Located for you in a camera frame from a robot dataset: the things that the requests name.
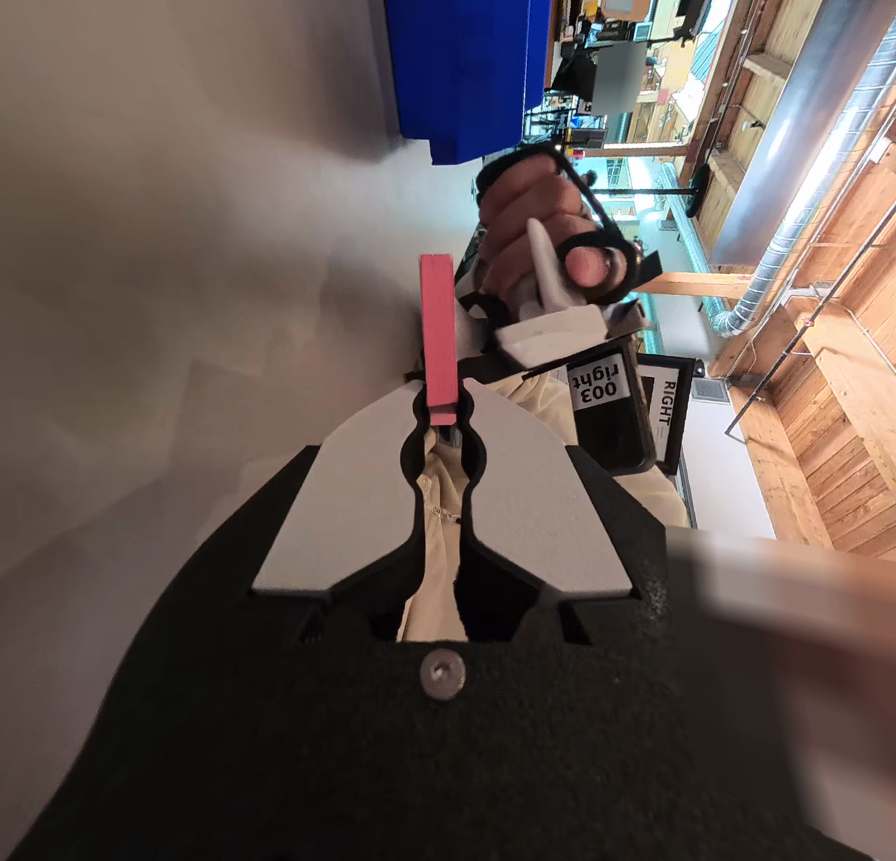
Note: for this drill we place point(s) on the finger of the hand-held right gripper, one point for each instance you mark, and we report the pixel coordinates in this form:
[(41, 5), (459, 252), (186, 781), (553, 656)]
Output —
[(472, 332)]

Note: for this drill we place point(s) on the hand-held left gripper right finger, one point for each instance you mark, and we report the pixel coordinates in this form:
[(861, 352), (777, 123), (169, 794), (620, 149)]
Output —
[(539, 511)]

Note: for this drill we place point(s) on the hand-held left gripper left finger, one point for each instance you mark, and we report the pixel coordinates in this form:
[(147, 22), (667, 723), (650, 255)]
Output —
[(343, 511)]

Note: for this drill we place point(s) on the pink plastic block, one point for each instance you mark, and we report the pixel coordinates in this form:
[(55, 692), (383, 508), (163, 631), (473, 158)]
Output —
[(437, 329)]

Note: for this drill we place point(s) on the blue plastic storage bin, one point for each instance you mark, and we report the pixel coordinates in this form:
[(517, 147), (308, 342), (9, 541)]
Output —
[(462, 55)]

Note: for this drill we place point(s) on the grey desk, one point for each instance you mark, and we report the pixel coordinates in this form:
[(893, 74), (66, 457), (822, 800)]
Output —
[(175, 315)]

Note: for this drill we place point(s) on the person's right hand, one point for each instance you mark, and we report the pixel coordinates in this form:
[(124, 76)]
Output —
[(511, 230)]

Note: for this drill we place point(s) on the framed marker poster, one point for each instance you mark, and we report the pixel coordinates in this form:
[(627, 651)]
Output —
[(668, 413)]

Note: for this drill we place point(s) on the person's cream sweater torso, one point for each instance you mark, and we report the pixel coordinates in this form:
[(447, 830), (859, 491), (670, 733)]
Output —
[(437, 560)]

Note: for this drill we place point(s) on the black round disc stand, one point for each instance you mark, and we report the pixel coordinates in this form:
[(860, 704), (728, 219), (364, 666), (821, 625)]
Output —
[(696, 192)]

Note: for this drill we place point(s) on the grey wall vent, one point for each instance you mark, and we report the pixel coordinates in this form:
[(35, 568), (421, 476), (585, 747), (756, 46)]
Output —
[(710, 390)]

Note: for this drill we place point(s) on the large metal duct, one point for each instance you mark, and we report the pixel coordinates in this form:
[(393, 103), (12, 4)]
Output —
[(805, 104)]

